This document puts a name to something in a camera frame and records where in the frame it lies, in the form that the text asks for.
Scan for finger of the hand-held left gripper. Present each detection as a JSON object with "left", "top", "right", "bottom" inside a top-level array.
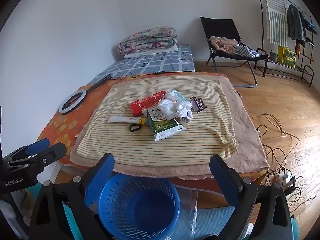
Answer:
[
  {"left": 6, "top": 143, "right": 67, "bottom": 178},
  {"left": 2, "top": 138, "right": 50, "bottom": 165}
]

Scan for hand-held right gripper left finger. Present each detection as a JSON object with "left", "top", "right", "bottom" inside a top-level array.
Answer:
[{"left": 29, "top": 152, "right": 115, "bottom": 240}]

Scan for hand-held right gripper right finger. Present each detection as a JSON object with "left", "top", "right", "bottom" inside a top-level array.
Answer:
[{"left": 209, "top": 154, "right": 295, "bottom": 240}]

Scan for blue plastic basket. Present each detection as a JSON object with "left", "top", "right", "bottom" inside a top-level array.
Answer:
[{"left": 98, "top": 174, "right": 181, "bottom": 240}]

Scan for red cardboard box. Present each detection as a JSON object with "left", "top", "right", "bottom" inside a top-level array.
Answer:
[{"left": 130, "top": 91, "right": 167, "bottom": 117}]

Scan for orange printed tablecloth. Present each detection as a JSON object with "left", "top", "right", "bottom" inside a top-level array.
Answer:
[{"left": 37, "top": 71, "right": 267, "bottom": 209}]

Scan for grey blue mat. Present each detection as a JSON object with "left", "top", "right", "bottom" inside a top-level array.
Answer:
[{"left": 195, "top": 205, "right": 236, "bottom": 240}]

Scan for beige towel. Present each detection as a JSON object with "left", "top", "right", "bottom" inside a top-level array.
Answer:
[{"left": 70, "top": 76, "right": 270, "bottom": 180}]

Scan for clear plastic bag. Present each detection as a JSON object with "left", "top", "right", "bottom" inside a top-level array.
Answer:
[{"left": 172, "top": 184, "right": 198, "bottom": 240}]

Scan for teal cloth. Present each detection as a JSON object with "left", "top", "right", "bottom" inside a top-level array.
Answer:
[{"left": 62, "top": 202, "right": 299, "bottom": 240}]

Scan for white charger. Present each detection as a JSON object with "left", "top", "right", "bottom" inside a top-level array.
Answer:
[{"left": 241, "top": 222, "right": 253, "bottom": 240}]

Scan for yellow striped towel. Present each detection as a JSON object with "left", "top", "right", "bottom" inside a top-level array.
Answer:
[{"left": 76, "top": 78, "right": 238, "bottom": 160}]

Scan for white tube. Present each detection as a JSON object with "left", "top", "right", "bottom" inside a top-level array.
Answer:
[{"left": 108, "top": 116, "right": 146, "bottom": 125}]

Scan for power strip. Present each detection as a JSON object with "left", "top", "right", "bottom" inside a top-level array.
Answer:
[{"left": 280, "top": 171, "right": 297, "bottom": 188}]

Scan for dark snack wrapper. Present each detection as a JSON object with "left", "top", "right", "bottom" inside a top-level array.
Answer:
[{"left": 189, "top": 96, "right": 208, "bottom": 112}]

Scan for green white milk carton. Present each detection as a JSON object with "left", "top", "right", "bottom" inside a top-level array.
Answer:
[{"left": 142, "top": 107, "right": 187, "bottom": 142}]

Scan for white crumpled plastic bag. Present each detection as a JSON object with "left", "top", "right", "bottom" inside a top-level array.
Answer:
[{"left": 157, "top": 90, "right": 193, "bottom": 125}]

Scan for blue plaid mattress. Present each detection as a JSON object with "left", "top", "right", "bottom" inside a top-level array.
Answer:
[{"left": 87, "top": 45, "right": 196, "bottom": 85}]

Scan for striped cloth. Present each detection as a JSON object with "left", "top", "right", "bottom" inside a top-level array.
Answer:
[{"left": 234, "top": 45, "right": 260, "bottom": 58}]

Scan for pink cloth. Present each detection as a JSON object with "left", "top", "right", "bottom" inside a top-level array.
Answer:
[{"left": 210, "top": 36, "right": 238, "bottom": 55}]

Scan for black metal clothes rack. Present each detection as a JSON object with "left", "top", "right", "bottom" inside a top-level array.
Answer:
[{"left": 255, "top": 0, "right": 318, "bottom": 88}]

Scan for yellow crate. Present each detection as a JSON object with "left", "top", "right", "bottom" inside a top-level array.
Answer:
[{"left": 277, "top": 45, "right": 297, "bottom": 68}]

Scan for folded floral quilt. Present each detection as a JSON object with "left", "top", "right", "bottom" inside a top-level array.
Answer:
[{"left": 118, "top": 27, "right": 178, "bottom": 56}]

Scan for black folding chair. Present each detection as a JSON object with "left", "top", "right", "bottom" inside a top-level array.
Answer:
[{"left": 200, "top": 17, "right": 269, "bottom": 88}]

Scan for striped hanging towel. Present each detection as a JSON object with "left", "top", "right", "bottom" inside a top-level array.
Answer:
[{"left": 261, "top": 0, "right": 288, "bottom": 45}]

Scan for dark hanging jacket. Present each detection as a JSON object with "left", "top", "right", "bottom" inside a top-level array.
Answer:
[{"left": 287, "top": 4, "right": 307, "bottom": 47}]

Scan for blue hanging garment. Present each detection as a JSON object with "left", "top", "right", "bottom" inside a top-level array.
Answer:
[{"left": 300, "top": 11, "right": 318, "bottom": 34}]

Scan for ring light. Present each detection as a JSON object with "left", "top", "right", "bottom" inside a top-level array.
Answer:
[{"left": 59, "top": 74, "right": 112, "bottom": 115}]

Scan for black floor cables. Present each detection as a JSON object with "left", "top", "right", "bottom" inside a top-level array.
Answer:
[{"left": 257, "top": 124, "right": 320, "bottom": 205}]

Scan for beige floor cable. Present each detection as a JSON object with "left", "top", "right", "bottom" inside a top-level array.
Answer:
[{"left": 264, "top": 113, "right": 287, "bottom": 137}]

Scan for black cable with controller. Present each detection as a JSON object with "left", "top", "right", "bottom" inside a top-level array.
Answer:
[{"left": 110, "top": 69, "right": 196, "bottom": 81}]

